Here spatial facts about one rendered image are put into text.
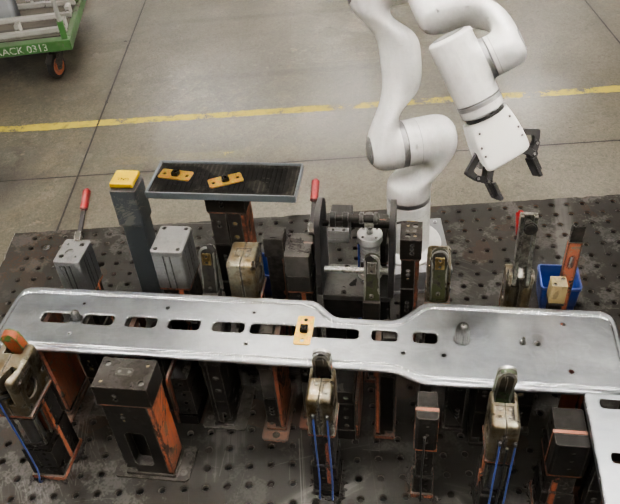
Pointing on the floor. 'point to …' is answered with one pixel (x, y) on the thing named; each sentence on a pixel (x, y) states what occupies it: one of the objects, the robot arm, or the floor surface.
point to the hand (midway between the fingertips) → (516, 183)
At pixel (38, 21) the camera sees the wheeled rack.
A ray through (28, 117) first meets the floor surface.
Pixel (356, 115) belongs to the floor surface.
